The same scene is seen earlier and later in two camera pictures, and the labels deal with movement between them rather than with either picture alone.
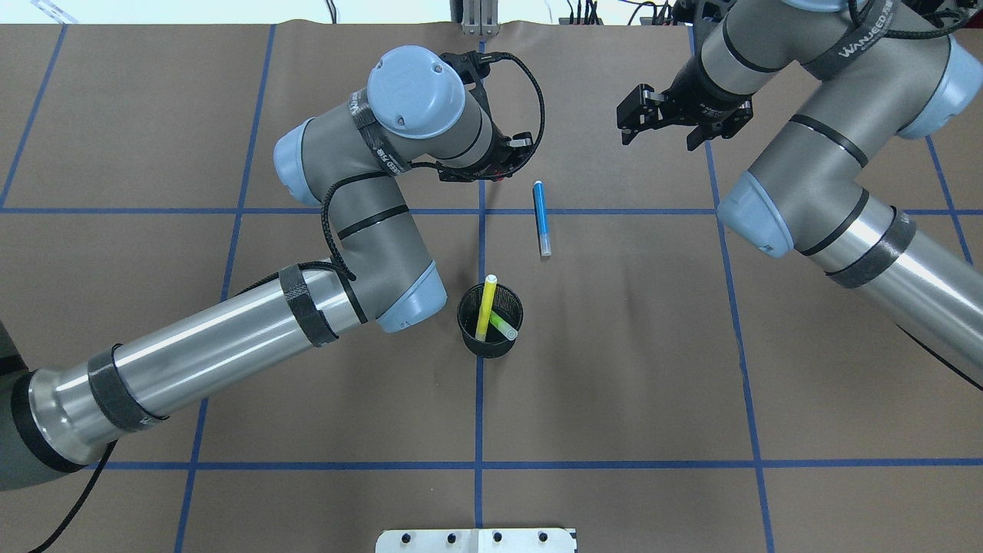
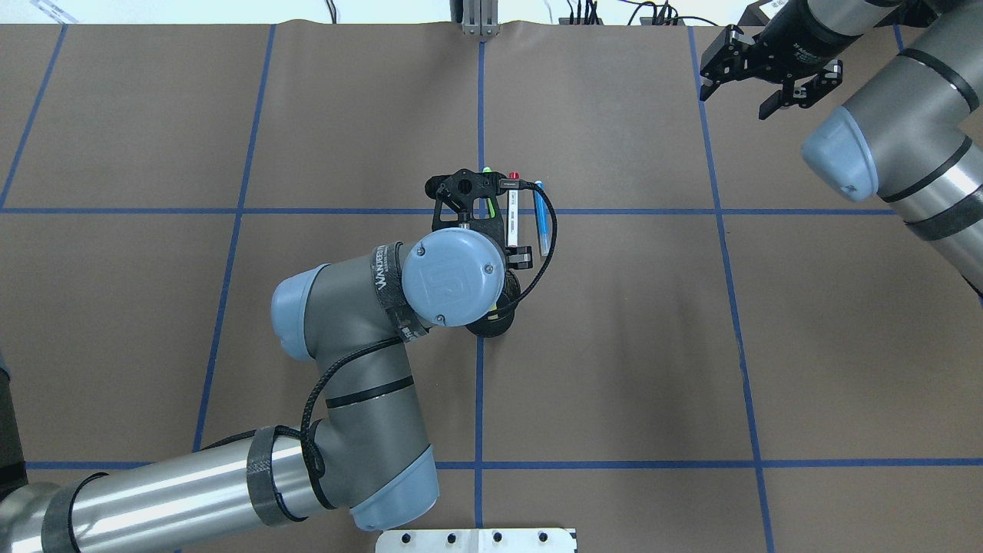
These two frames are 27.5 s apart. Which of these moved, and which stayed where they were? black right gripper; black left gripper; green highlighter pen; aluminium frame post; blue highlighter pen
Moved: black right gripper; black left gripper; green highlighter pen
Stayed: aluminium frame post; blue highlighter pen
